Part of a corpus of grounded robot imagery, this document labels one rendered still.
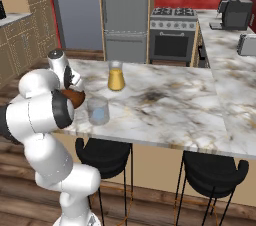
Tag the brown ice bowl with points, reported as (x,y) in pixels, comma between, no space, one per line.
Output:
(76,98)

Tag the black bar stool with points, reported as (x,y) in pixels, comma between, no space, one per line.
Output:
(213,176)
(103,156)

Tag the grey fridge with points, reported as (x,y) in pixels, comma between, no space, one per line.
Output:
(125,13)

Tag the small black appliance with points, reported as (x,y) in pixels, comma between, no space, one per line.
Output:
(2,10)

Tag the clear glass cup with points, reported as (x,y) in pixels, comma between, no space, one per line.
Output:
(98,111)

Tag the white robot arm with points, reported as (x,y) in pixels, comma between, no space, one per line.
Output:
(43,116)

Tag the glass flask with yellow liquid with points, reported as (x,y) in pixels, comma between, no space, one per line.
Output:
(116,80)

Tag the grey toaster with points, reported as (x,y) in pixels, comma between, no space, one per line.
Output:
(247,45)

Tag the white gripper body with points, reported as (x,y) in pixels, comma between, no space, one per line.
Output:
(77,81)

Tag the grey oven with hob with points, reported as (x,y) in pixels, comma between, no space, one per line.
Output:
(172,35)

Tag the beige cupboard run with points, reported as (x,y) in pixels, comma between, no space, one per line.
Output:
(23,36)

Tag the black coffee machine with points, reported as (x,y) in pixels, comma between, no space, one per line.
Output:
(235,13)

